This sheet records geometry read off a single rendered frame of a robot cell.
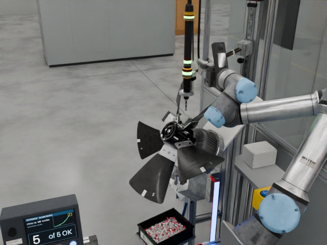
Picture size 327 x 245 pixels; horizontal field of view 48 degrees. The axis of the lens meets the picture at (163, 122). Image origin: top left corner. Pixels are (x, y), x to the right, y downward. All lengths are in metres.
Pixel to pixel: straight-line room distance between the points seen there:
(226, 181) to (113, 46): 5.54
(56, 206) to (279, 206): 0.74
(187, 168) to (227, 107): 0.51
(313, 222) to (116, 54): 5.84
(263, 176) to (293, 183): 1.08
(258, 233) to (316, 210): 0.98
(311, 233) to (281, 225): 1.19
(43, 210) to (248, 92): 0.80
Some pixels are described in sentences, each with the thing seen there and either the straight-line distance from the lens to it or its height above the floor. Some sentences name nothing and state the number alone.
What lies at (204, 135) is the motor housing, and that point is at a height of 1.18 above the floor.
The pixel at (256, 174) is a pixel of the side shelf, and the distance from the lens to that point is 2.25.
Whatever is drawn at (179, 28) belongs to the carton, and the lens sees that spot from 9.94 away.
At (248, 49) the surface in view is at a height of 1.55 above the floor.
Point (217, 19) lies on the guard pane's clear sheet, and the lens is 2.94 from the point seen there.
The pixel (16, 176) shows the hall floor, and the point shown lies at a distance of 3.96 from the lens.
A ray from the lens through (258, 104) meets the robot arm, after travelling 1.35.
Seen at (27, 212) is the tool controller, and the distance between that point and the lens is 1.36.
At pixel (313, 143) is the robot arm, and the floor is 1.55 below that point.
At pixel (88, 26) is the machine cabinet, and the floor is 0.73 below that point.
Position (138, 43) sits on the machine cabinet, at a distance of 7.53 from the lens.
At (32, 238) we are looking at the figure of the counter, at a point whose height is 1.17.
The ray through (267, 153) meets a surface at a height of 0.95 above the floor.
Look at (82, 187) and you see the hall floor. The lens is 3.62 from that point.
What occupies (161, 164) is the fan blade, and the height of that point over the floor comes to 1.07.
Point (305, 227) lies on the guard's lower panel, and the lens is 2.36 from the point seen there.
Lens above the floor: 2.07
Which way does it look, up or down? 26 degrees down
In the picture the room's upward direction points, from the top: straight up
